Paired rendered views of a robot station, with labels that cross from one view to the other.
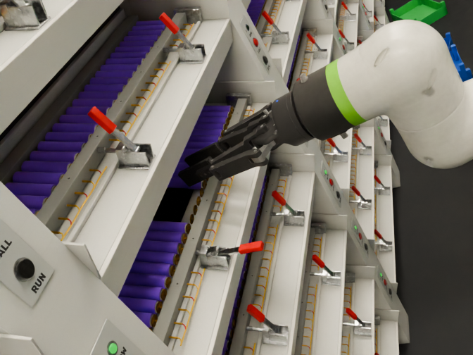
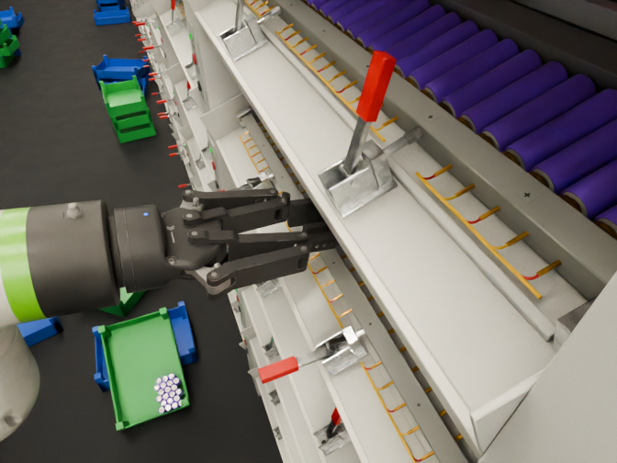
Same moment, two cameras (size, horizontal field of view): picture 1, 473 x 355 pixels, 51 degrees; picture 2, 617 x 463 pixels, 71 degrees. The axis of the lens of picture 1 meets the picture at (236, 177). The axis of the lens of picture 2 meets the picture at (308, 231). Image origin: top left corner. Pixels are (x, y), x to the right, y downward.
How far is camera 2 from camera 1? 0.95 m
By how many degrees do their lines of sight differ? 91
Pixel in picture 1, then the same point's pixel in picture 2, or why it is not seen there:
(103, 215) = (230, 18)
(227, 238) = not seen: hidden behind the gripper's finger
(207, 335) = (229, 155)
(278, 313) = (280, 305)
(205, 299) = (249, 168)
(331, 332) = (296, 413)
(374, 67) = not seen: outside the picture
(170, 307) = (254, 133)
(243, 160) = (214, 196)
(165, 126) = (259, 83)
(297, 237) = (314, 409)
